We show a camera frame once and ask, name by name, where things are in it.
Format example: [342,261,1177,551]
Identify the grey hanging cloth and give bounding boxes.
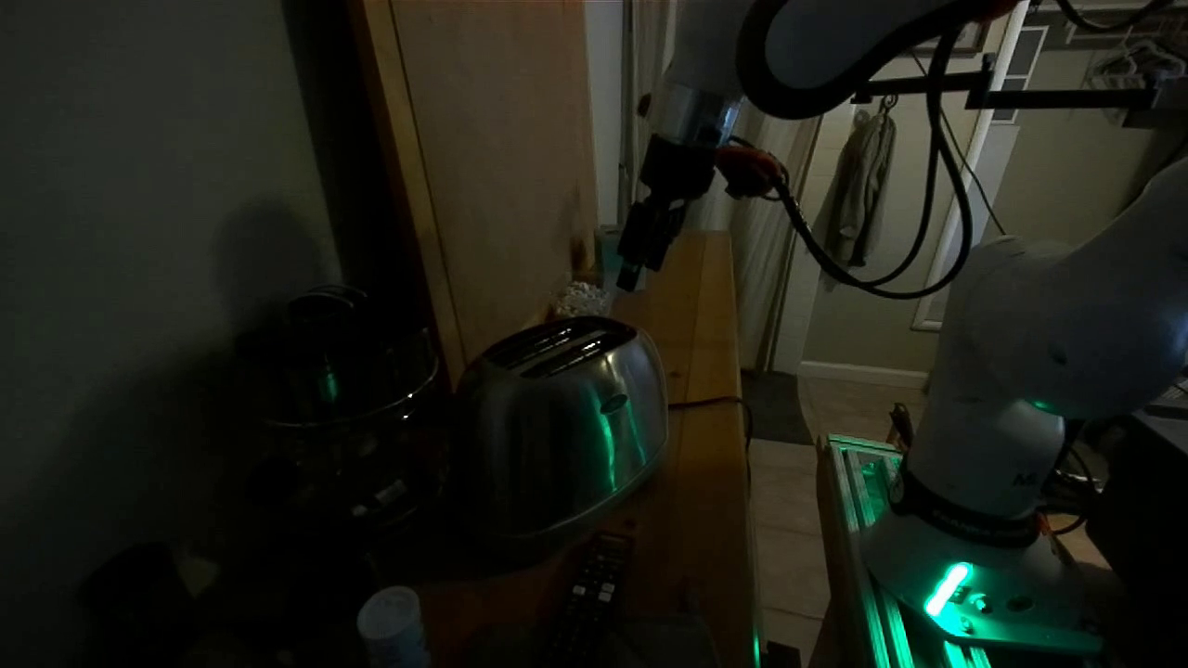
[821,104,899,267]

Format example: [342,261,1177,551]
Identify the white door frame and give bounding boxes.
[909,0,1056,335]

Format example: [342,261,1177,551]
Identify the teal small box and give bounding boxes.
[593,227,628,288]

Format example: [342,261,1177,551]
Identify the crumpled clear plastic bag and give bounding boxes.
[549,277,616,326]

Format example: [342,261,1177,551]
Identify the wooden cabinet panel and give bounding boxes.
[347,0,603,374]

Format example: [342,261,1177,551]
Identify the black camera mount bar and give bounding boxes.
[851,52,1188,127]

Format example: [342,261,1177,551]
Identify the pale blue plastic cup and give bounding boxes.
[353,581,431,668]

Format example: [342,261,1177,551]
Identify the beige curtain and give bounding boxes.
[625,0,832,374]

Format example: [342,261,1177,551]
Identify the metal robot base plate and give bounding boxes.
[859,508,1111,659]

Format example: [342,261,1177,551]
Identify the black remote control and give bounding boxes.
[561,532,640,627]

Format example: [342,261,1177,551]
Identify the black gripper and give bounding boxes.
[613,185,705,301]

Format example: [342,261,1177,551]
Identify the silver two-slot toaster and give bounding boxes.
[450,310,675,550]

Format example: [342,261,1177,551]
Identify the black cooking pot with lid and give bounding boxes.
[236,284,455,527]

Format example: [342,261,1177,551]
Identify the aluminium frame with green light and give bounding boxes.
[812,429,994,668]

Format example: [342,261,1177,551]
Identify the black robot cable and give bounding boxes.
[716,22,982,305]

